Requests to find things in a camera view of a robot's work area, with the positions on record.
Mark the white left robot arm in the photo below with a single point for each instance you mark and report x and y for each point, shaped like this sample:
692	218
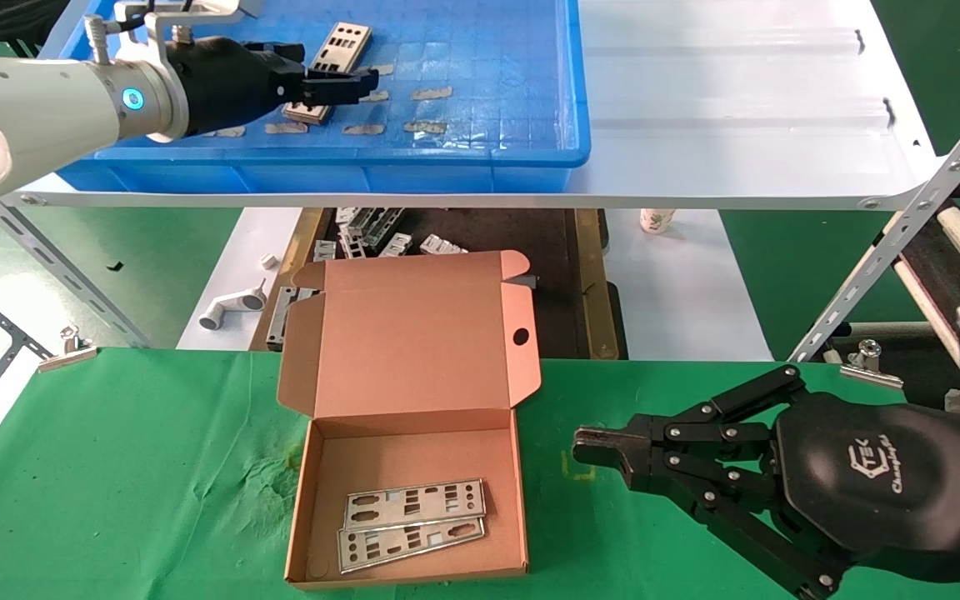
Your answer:
47	100

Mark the blue plastic tray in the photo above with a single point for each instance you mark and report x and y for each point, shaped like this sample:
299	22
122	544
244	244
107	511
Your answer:
488	108

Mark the white plastic pipe fitting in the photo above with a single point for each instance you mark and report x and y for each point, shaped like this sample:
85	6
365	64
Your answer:
234	304

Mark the black conveyor belt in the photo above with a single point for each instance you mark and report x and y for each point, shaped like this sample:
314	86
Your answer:
947	267

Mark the grey flat metal plate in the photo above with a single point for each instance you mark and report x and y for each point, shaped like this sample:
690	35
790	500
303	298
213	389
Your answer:
280	321

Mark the green table cloth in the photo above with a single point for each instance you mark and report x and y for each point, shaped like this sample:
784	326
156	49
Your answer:
113	467

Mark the long silver metal bracket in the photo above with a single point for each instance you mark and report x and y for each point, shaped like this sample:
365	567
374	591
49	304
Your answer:
376	227

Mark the silver slotted metal plate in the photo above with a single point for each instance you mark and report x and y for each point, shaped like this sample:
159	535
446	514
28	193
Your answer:
413	504
347	46
413	546

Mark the white metal shelf board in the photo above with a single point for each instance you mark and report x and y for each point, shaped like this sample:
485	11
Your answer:
738	100

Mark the silver binder clip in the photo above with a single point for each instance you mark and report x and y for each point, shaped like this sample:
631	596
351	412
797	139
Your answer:
870	367
67	354

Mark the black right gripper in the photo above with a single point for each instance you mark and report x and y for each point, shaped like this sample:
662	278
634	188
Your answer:
880	483

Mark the brown tape strip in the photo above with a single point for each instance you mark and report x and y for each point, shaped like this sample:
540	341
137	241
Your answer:
363	129
383	71
232	132
432	93
287	128
378	97
426	127

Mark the small silver metal bracket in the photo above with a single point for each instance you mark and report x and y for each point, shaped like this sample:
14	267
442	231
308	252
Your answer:
345	216
352	246
395	245
442	246
325	250

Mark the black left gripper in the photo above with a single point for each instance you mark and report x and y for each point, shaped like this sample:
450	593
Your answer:
230	83

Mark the white bottle with pink print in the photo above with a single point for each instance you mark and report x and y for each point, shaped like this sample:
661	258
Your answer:
657	221

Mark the black tray with wooden frame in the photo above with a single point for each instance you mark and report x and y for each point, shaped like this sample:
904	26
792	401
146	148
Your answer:
547	275

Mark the grey perforated shelf upright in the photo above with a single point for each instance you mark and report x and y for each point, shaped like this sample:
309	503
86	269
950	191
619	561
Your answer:
905	223
72	279

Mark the brown cardboard box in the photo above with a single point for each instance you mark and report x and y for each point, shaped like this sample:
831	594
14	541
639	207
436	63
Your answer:
413	350

